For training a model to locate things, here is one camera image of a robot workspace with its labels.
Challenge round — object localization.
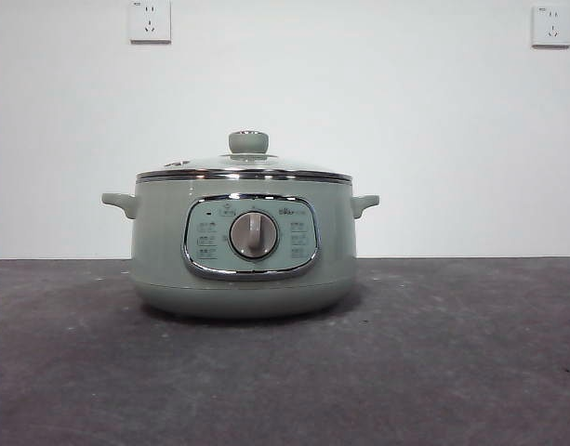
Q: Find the pale green electric pot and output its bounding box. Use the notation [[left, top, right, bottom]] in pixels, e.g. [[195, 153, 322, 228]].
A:
[[100, 175, 380, 320]]

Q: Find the glass lid with green knob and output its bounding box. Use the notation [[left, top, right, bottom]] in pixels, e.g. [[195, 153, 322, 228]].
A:
[[136, 130, 353, 182]]

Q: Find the white wall socket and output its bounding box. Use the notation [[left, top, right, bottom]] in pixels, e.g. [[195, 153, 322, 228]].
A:
[[531, 4, 570, 48], [128, 0, 172, 45]]

